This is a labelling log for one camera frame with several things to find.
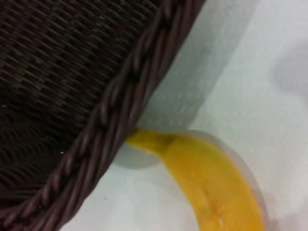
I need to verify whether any dark brown woven basket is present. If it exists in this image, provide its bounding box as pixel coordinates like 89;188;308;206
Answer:
0;0;208;231

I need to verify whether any yellow banana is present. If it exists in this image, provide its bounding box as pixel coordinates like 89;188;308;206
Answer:
125;127;267;231

